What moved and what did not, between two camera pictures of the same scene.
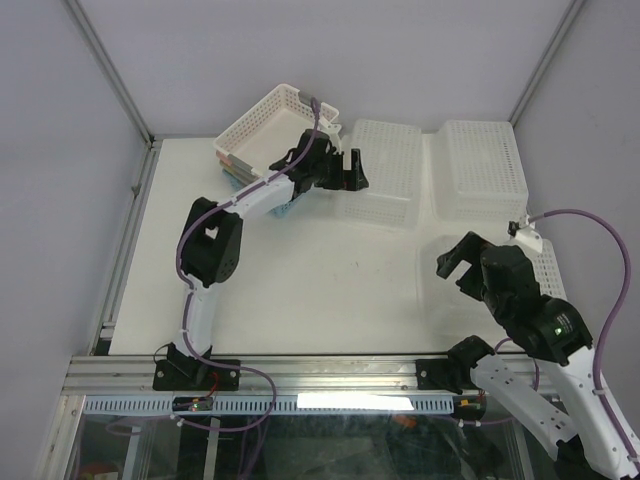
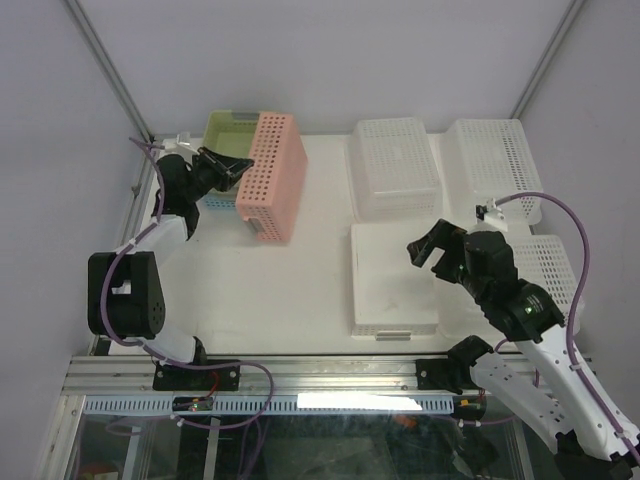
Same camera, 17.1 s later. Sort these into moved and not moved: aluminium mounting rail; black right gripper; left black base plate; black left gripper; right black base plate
Moved: black left gripper; black right gripper
Not moved: left black base plate; right black base plate; aluminium mounting rail
